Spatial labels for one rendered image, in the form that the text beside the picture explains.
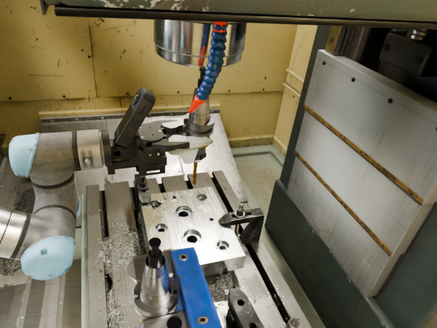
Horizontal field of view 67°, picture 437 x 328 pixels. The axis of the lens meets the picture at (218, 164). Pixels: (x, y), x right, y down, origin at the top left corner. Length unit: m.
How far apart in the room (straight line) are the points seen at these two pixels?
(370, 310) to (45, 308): 0.91
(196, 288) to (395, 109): 0.56
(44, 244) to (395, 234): 0.72
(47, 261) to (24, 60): 1.20
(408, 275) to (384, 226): 0.13
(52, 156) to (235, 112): 1.40
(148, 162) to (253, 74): 1.27
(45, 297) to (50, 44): 1.01
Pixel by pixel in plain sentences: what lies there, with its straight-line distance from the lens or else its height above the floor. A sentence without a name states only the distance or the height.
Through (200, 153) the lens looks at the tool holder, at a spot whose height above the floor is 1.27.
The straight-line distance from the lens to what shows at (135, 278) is 0.54.
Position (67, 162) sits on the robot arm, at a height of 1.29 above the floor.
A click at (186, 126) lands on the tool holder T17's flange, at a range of 0.69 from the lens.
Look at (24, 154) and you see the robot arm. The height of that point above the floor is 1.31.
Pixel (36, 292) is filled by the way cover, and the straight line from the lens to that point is 1.21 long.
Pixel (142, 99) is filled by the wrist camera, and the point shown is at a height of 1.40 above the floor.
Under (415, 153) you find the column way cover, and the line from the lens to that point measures 0.80.
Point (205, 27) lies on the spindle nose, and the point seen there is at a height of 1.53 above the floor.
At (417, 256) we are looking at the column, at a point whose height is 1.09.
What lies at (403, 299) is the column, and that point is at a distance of 0.98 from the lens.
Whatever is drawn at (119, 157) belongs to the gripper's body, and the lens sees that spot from 0.68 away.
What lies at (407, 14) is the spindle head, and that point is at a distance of 0.38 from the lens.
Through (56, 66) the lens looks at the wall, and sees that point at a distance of 1.68.
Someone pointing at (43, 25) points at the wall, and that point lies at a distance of 1.64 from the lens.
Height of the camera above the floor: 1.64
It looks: 34 degrees down
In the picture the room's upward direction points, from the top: 7 degrees clockwise
